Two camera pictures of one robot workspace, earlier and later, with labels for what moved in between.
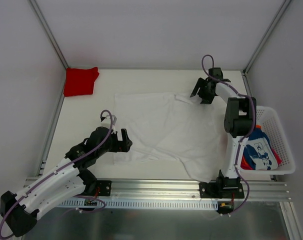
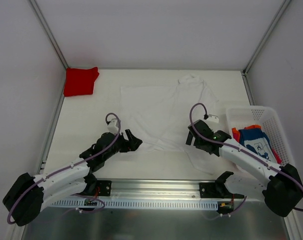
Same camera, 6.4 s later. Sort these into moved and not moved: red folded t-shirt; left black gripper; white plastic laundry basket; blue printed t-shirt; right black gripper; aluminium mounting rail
Moved: left black gripper; right black gripper
Not moved: aluminium mounting rail; red folded t-shirt; white plastic laundry basket; blue printed t-shirt
